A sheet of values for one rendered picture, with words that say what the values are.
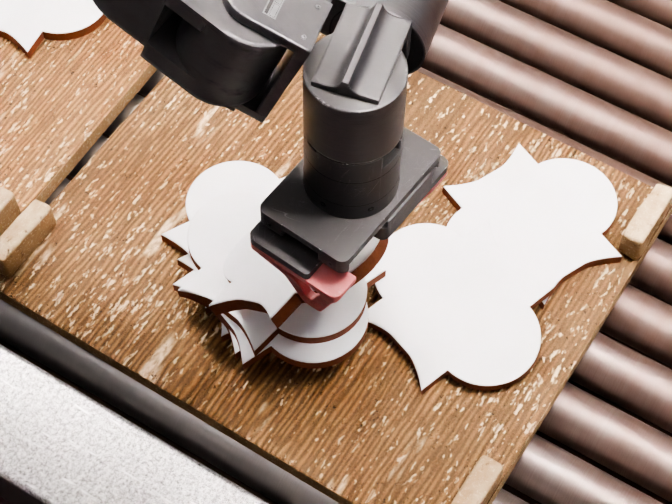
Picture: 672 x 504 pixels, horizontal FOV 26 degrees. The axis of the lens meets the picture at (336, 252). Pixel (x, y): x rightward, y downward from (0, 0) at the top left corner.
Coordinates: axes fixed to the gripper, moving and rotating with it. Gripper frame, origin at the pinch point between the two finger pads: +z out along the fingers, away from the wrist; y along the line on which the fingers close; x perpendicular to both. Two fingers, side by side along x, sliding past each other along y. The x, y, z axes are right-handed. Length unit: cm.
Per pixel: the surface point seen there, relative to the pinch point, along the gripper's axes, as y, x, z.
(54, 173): -0.9, 27.8, 13.6
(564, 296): 13.6, -10.3, 13.2
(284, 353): -4.3, 2.2, 9.4
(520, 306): 9.9, -8.6, 11.2
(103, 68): 9.3, 31.7, 13.6
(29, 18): 9.1, 39.6, 12.7
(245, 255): -1.1, 8.0, 6.1
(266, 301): -5.0, 2.9, 1.8
